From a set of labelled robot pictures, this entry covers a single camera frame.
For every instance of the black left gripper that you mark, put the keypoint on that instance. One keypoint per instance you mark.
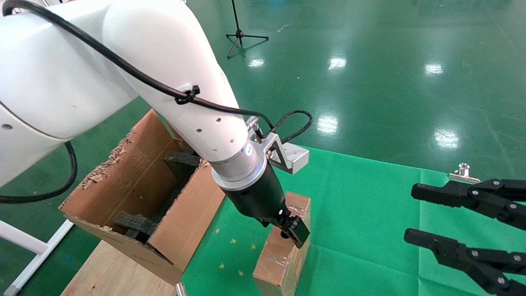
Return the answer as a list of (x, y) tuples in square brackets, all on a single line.
[(259, 197)]

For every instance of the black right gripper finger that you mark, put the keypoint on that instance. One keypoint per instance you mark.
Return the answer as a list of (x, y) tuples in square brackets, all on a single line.
[(452, 193), (444, 246)]

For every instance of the small taped cardboard box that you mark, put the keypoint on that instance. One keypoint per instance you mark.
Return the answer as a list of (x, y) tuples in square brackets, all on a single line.
[(279, 263)]

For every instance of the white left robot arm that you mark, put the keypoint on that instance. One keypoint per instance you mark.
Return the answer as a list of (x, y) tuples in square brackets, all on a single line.
[(156, 61)]

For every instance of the large open cardboard carton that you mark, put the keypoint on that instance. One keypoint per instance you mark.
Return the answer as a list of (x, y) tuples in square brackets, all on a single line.
[(135, 164)]

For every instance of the silver metal clamp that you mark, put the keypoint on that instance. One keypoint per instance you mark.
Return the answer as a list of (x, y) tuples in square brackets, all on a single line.
[(464, 174), (181, 290)]

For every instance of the green cloth mat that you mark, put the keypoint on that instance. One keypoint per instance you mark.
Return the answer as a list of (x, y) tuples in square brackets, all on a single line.
[(370, 213)]

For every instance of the black foam insert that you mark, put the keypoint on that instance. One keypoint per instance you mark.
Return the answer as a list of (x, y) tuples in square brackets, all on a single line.
[(181, 160), (135, 224)]

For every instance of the black tripod stand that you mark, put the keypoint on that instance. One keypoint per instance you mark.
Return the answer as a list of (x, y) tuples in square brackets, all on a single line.
[(240, 35)]

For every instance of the white height-adjustable desk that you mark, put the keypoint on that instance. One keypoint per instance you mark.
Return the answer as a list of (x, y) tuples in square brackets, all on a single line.
[(24, 242)]

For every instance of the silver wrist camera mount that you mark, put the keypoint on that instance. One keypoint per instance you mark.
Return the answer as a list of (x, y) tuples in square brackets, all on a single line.
[(294, 158)]

